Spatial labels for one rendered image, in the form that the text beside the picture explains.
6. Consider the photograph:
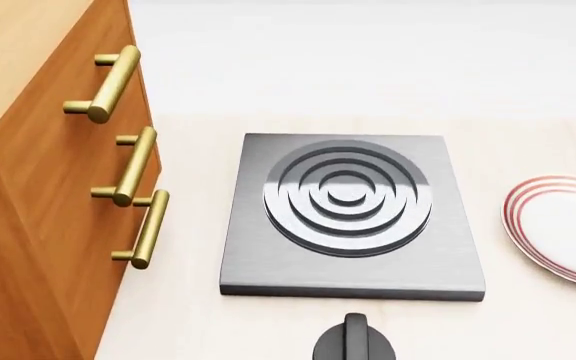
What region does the grey metal stove plate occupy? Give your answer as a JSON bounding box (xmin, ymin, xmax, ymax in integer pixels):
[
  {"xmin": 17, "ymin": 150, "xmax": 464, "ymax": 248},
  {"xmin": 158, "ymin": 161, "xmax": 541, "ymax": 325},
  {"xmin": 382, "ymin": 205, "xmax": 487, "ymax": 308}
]
[{"xmin": 220, "ymin": 132, "xmax": 487, "ymax": 303}]

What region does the black stove knob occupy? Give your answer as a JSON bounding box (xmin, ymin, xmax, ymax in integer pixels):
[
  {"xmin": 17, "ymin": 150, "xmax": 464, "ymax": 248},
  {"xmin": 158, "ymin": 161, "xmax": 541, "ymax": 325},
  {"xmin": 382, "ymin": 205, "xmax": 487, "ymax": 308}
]
[{"xmin": 311, "ymin": 312, "xmax": 399, "ymax": 360}]

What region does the wooden drawer cabinet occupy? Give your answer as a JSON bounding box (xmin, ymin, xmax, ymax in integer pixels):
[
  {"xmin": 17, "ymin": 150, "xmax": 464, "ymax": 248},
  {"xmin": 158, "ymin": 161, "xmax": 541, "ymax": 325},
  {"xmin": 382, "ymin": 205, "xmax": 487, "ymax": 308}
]
[{"xmin": 0, "ymin": 0, "xmax": 163, "ymax": 360}]

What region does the white plate with red rings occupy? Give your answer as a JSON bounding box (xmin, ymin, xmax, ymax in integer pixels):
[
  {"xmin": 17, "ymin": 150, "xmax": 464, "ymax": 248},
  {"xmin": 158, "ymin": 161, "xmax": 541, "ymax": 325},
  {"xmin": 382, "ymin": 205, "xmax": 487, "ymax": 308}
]
[{"xmin": 501, "ymin": 174, "xmax": 576, "ymax": 290}]

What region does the short brass drawer handle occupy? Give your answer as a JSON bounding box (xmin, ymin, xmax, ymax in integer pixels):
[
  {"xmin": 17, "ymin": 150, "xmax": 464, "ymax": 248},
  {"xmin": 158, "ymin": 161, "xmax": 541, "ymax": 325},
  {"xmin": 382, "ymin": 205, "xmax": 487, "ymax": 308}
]
[{"xmin": 111, "ymin": 189, "xmax": 171, "ymax": 270}]

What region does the medium brass drawer handle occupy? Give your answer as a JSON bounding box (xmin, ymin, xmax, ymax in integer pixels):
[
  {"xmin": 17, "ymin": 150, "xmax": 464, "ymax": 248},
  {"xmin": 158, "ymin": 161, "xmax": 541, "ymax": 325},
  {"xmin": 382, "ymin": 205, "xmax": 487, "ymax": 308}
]
[{"xmin": 90, "ymin": 126, "xmax": 159, "ymax": 208}]

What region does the long brass drawer handle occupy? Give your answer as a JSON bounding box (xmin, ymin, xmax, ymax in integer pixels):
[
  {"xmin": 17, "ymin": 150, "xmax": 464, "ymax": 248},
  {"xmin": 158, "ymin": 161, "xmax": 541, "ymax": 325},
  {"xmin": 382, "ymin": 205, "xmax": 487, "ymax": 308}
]
[{"xmin": 62, "ymin": 45, "xmax": 142, "ymax": 126}]

